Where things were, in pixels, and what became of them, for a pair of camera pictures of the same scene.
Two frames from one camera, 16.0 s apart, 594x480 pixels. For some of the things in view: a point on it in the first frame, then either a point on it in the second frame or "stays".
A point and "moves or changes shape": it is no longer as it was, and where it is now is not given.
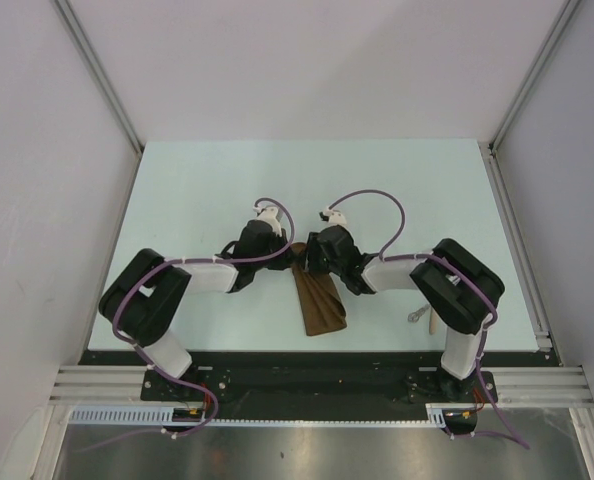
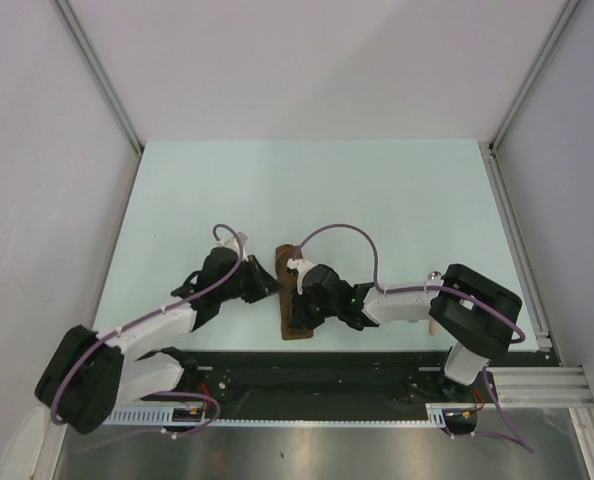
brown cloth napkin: (317, 294) moves or changes shape
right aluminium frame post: (533, 72) stays
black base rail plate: (269, 385) stays
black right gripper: (313, 247) -> (299, 318)
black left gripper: (284, 262) -> (262, 284)
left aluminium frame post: (84, 50) stays
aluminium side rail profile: (553, 383) stays
